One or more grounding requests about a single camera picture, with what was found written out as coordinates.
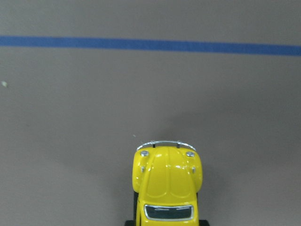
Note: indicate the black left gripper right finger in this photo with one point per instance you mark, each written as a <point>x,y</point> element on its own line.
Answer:
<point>203,222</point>

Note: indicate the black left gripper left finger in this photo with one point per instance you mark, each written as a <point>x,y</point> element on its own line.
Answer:
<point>129,223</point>

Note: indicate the yellow beetle toy car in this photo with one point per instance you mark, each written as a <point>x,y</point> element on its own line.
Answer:
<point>166,179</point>

